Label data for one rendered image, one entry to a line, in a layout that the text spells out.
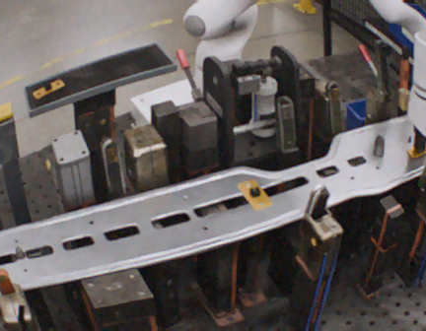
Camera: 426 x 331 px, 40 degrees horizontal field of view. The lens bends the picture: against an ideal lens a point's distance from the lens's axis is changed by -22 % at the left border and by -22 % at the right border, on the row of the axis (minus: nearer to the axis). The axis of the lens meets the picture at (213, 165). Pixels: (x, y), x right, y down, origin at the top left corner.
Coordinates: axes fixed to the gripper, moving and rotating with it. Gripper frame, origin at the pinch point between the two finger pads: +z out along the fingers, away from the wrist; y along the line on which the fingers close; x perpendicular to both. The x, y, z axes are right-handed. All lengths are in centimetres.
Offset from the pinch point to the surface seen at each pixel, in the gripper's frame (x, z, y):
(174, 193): -60, 3, -12
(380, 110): -2.2, 1.5, -18.1
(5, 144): -96, -5, -35
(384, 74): 0.2, -8.8, -19.7
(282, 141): -34.2, 1.8, -16.8
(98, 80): -69, -13, -36
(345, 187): -28.1, 2.9, 1.7
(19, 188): -94, 9, -36
